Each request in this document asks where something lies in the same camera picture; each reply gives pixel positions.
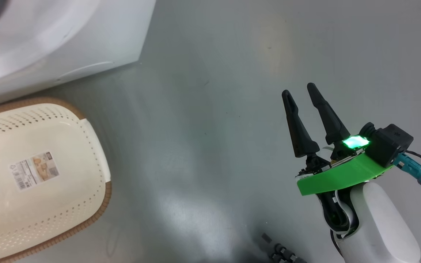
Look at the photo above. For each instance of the dark robot base part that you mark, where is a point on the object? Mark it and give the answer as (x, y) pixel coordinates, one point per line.
(281, 252)

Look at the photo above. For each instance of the cream perforated laundry basket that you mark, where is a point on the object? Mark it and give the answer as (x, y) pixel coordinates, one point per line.
(68, 219)

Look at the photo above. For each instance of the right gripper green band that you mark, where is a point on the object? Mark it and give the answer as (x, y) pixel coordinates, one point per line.
(342, 177)

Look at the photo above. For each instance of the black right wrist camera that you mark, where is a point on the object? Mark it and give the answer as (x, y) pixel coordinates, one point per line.
(389, 144)

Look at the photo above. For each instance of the teal right camera connector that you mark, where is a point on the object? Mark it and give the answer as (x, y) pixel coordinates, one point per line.
(409, 168)

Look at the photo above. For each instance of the white washing machine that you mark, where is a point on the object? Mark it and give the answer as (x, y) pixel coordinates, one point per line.
(86, 36)

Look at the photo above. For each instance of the paper basket label sticker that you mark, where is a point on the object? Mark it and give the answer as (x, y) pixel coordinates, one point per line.
(35, 171)

